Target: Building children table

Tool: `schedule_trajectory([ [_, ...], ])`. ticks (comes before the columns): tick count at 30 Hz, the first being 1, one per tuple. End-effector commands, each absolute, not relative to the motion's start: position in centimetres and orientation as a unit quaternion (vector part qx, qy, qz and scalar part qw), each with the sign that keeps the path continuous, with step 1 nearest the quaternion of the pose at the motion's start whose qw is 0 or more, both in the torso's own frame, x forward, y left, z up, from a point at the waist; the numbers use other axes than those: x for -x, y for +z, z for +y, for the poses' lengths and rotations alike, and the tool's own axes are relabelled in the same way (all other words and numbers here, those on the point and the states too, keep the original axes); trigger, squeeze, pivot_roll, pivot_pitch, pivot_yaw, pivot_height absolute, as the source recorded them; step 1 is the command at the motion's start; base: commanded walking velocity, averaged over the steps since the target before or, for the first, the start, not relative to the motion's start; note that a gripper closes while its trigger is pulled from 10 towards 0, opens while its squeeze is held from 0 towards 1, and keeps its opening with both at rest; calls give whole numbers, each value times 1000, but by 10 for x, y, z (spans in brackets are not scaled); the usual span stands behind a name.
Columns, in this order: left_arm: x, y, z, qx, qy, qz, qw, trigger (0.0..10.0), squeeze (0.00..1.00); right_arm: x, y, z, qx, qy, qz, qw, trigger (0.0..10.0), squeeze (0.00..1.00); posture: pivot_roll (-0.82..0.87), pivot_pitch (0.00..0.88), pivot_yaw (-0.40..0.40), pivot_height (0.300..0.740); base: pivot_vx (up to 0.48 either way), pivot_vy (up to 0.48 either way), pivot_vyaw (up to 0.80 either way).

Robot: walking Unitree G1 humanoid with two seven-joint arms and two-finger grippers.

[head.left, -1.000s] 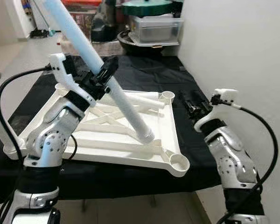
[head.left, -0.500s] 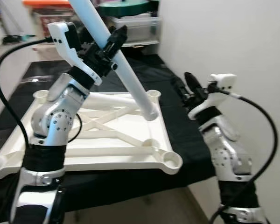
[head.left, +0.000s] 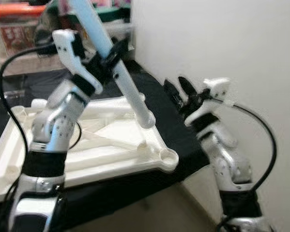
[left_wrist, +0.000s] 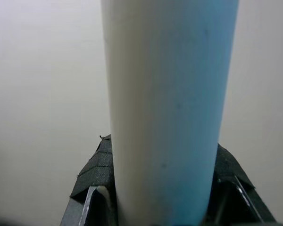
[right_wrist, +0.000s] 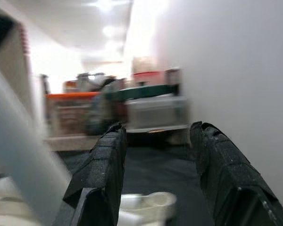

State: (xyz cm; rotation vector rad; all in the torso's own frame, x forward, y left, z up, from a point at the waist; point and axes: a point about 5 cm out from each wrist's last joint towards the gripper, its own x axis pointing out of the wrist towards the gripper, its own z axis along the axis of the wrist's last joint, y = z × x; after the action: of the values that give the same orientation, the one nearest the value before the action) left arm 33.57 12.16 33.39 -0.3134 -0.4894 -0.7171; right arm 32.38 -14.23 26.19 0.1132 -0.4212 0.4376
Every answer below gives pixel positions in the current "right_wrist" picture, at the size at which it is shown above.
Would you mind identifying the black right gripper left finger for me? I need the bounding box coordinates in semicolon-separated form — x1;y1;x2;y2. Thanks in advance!
62;122;127;226

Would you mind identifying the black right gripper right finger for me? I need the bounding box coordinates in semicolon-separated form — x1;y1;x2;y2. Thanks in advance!
190;121;283;226

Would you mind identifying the white plastic table leg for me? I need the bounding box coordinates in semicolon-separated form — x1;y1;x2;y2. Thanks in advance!
0;56;71;226

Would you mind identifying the black tablecloth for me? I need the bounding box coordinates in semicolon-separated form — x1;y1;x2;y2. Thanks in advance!
54;138;217;226

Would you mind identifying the dark bag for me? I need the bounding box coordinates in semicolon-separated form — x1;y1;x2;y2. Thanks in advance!
86;79;129;136

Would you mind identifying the orange lid storage box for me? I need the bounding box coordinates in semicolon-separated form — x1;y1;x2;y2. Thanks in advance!
45;92;102;138

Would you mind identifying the white plastic table top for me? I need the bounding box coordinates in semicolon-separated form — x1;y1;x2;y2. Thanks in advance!
0;174;178;226

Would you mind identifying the clear plastic storage box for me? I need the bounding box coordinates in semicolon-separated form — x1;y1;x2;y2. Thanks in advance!
126;95;188;130

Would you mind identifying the green plastic lid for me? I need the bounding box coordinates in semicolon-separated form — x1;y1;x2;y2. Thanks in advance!
112;84;180;101

